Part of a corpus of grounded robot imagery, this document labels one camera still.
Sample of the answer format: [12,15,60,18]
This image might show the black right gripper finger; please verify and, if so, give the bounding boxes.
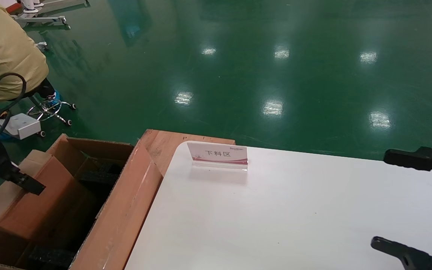
[370,236,432,270]
[383,146,432,187]

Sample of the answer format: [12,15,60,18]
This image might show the small cardboard box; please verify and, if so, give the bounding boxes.
[0,149,85,240]

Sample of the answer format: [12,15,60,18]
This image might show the large cardboard box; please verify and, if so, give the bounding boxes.
[0,134,164,270]

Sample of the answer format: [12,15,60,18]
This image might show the black foam block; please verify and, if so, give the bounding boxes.
[79,159,125,188]
[27,244,76,270]

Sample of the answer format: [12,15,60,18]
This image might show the chrome stool base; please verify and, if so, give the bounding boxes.
[27,79,77,137]

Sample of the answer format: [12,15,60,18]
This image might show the person in yellow jacket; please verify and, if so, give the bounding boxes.
[0,0,50,109]

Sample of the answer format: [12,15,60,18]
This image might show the white wheeled stand base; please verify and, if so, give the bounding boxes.
[12,0,91,27]

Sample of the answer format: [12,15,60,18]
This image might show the acrylic sign with Chinese text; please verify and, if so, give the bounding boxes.
[187,141,248,172]

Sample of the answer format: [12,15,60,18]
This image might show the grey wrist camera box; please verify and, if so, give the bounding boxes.
[4,113,42,140]

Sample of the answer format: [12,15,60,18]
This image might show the black cable with yellow tag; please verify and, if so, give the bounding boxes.
[0,72,27,143]

